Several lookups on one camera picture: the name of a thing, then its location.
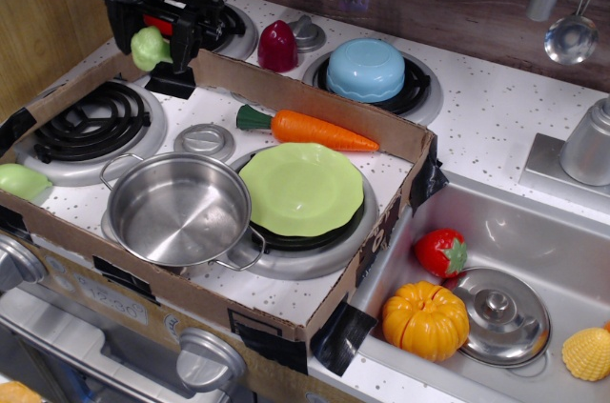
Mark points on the orange toy at corner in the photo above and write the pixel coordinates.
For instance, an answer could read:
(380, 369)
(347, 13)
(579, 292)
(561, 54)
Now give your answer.
(16, 392)

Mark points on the brown cardboard fence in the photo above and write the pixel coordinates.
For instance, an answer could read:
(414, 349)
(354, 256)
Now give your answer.
(278, 318)

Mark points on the back right black burner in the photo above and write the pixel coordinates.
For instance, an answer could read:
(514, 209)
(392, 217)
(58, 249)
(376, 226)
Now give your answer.
(415, 90)

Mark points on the orange toy carrot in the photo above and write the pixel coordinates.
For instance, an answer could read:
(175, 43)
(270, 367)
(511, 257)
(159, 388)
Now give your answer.
(295, 127)

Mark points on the red white toy radish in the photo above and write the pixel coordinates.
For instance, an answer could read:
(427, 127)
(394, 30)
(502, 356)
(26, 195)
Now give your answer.
(165, 27)

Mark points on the silver stove knob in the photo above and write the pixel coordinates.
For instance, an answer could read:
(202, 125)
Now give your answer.
(206, 139)
(308, 35)

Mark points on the light green plastic plate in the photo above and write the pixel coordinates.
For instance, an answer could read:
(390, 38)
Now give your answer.
(302, 189)

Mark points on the stainless steel sink basin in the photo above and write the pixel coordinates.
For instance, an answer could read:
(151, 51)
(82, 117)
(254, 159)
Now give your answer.
(534, 276)

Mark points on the stainless steel pot lid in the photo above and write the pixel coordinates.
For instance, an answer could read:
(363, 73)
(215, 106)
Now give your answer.
(510, 325)

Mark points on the front left black burner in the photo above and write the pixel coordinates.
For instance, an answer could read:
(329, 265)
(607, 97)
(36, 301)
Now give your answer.
(106, 120)

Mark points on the light blue plastic bowl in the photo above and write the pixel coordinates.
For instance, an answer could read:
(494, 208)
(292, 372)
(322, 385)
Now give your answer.
(366, 70)

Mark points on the silver oven knob left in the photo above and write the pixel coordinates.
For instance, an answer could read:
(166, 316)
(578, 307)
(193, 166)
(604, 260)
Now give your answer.
(18, 265)

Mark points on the yellow toy corn piece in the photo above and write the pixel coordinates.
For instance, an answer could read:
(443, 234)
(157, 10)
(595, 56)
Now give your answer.
(586, 354)

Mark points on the red toy strawberry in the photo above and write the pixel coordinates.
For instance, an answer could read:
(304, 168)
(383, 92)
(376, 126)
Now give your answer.
(443, 252)

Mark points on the light green toy pear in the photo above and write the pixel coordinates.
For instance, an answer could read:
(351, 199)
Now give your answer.
(22, 181)

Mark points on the silver oven knob right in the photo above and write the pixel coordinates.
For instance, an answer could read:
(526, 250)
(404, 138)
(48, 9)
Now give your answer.
(207, 363)

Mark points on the back left black burner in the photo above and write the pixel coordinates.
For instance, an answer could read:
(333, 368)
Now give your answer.
(228, 34)

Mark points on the silver centre stove knob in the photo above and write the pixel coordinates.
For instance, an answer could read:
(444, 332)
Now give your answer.
(206, 139)

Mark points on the silver oven knob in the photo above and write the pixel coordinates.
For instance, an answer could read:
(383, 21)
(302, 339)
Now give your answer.
(18, 265)
(207, 363)

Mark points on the dark red toy vegetable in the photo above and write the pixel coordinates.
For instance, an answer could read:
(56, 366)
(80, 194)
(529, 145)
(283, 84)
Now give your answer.
(277, 48)

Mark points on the silver back stove knob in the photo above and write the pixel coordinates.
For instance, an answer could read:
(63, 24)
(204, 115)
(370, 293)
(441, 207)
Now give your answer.
(308, 35)

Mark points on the hanging steel ladle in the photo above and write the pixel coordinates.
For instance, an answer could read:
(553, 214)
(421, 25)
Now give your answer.
(572, 39)

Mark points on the orange toy pumpkin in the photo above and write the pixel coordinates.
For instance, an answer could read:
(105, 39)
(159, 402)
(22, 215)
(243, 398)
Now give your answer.
(426, 320)

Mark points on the silver oven door handle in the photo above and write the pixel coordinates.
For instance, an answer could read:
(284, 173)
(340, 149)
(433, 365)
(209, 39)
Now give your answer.
(78, 344)

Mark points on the silver faucet handle base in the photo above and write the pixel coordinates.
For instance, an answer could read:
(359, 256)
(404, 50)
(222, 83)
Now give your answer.
(575, 169)

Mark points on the light green toy broccoli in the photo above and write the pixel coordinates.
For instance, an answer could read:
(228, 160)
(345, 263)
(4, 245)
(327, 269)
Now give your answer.
(149, 48)

